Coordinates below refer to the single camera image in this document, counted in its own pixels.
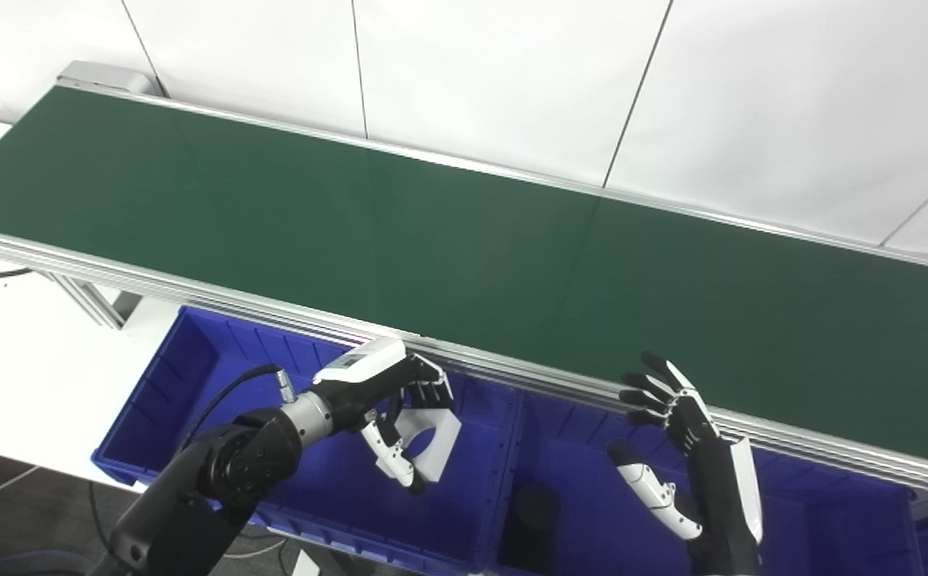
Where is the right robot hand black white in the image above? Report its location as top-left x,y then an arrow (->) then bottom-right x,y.
608,352 -> 763,553

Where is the white square part round hole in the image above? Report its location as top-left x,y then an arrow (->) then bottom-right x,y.
398,406 -> 463,484

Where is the black cylinder part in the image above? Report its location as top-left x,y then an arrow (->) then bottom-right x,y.
500,484 -> 562,574

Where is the green conveyor belt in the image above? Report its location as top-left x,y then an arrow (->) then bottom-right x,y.
0,60 -> 928,503
0,86 -> 928,481

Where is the aluminium conveyor leg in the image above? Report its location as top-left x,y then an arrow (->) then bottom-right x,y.
36,270 -> 142,330

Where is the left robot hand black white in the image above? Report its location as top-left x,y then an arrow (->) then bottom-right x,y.
312,338 -> 455,490

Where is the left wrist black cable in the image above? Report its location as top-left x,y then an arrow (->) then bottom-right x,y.
182,364 -> 298,449

